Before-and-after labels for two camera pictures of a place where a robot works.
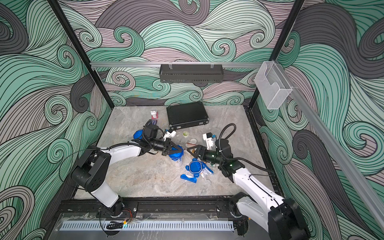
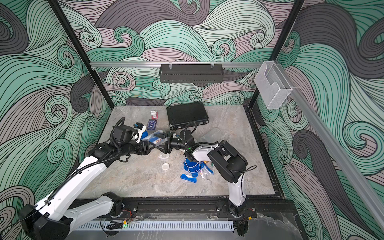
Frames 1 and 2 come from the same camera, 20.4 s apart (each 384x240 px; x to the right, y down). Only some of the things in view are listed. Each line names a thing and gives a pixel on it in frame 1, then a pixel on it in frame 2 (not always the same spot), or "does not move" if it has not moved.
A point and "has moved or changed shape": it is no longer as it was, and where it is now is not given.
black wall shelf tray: [191, 73] does not move
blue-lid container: [177, 157] has moved or changed shape
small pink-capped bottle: [154, 114] does not move
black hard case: [186, 115] does not move
